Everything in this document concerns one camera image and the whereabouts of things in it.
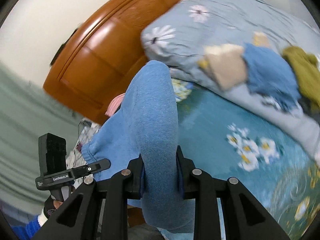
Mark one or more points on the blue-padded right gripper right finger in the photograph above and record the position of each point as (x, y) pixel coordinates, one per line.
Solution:
(244, 217)

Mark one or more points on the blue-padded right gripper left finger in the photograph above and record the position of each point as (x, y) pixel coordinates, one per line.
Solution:
(97, 209)

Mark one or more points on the blue sweatpants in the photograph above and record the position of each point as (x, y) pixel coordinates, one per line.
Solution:
(146, 126)

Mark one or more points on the left hand in black glove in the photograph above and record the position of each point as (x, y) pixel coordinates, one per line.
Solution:
(50, 206)

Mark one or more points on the teal floral bed sheet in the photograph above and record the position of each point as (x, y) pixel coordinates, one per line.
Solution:
(226, 140)

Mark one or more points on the grey-green curtain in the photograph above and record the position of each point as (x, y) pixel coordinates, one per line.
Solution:
(27, 113)

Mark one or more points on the pink striped cloth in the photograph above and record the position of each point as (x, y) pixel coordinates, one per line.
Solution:
(114, 105)

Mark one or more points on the orange wooden headboard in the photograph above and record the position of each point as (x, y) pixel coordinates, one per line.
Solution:
(100, 59)

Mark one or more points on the blue top garment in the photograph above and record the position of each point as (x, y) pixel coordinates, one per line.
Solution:
(271, 76)

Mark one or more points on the beige fuzzy sweater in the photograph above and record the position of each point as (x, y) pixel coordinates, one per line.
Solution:
(224, 65)

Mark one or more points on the olive green knit sweater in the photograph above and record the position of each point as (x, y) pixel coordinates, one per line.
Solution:
(304, 66)

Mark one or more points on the light blue floral duvet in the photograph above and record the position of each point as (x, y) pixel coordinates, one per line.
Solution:
(177, 38)

